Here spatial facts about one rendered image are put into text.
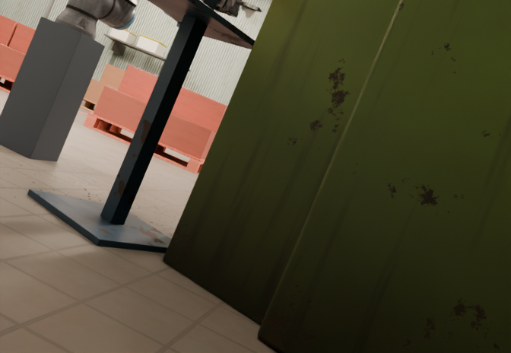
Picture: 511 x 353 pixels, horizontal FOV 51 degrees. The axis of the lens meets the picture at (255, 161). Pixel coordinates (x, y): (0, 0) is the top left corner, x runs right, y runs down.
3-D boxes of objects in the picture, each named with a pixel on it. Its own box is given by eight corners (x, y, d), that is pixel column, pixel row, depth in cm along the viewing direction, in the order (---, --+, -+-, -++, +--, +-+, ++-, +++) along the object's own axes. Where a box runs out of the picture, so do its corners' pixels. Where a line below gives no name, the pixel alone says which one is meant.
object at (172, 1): (124, -15, 171) (126, -21, 171) (202, 36, 203) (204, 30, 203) (187, -1, 153) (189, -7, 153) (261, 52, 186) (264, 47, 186)
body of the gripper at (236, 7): (238, 18, 236) (218, 13, 243) (245, 0, 236) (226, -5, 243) (228, 11, 230) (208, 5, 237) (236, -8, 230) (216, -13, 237)
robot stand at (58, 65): (-11, 139, 241) (41, 16, 240) (20, 144, 263) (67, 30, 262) (30, 158, 237) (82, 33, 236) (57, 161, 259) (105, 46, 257)
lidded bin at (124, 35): (133, 47, 1119) (138, 36, 1118) (125, 42, 1083) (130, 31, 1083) (115, 39, 1127) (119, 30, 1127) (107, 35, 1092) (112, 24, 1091)
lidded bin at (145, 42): (162, 58, 1107) (167, 47, 1107) (155, 54, 1068) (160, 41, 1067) (142, 51, 1117) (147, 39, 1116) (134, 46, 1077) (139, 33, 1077)
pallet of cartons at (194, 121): (192, 173, 493) (222, 100, 492) (77, 122, 513) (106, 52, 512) (214, 175, 581) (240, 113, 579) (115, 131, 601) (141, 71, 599)
